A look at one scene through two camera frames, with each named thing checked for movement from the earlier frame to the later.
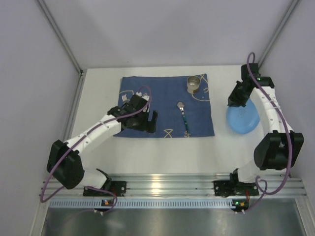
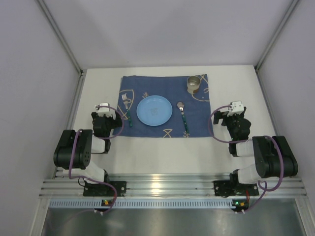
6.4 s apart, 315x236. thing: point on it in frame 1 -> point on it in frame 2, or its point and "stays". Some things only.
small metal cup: (193, 83) stays
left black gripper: (143, 122) -> (106, 117)
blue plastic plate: (243, 119) -> (154, 110)
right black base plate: (226, 188) stays
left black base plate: (119, 188) stays
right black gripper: (236, 97) -> (229, 118)
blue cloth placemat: (167, 91) stays
